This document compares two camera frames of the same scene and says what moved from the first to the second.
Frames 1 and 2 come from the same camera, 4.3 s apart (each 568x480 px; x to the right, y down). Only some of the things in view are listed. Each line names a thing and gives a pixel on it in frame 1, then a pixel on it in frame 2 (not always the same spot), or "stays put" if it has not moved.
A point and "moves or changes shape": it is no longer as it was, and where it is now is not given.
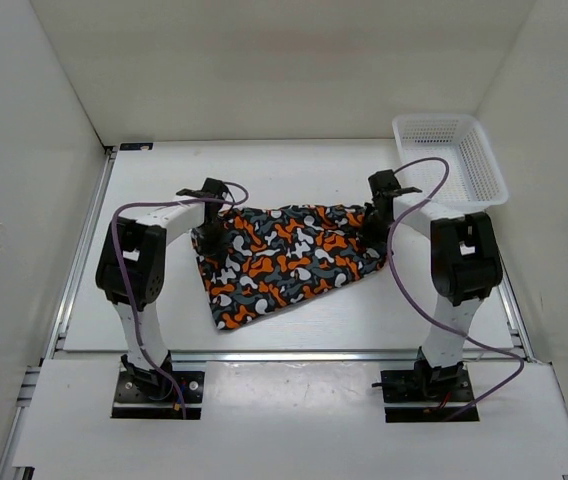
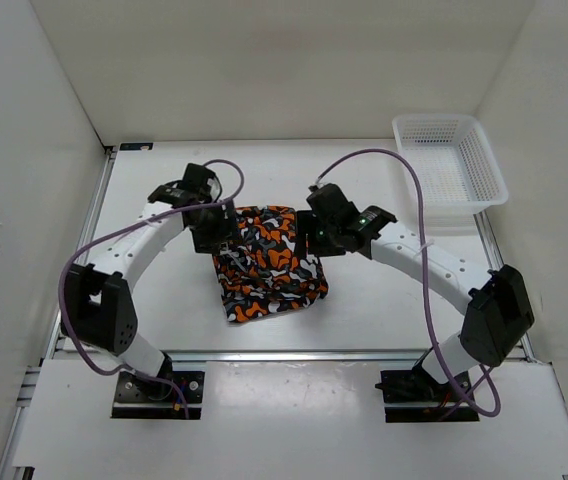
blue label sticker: x=136 y=146 stays put
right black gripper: x=370 y=238 to x=306 y=222
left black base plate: x=129 y=402 stays put
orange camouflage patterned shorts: x=277 y=257 moves or changes shape
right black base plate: x=450 y=384 stays put
